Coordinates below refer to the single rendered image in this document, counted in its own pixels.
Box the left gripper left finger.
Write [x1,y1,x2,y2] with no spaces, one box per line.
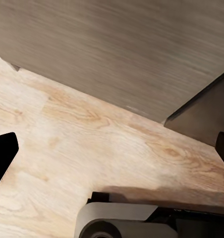
[0,132,19,180]

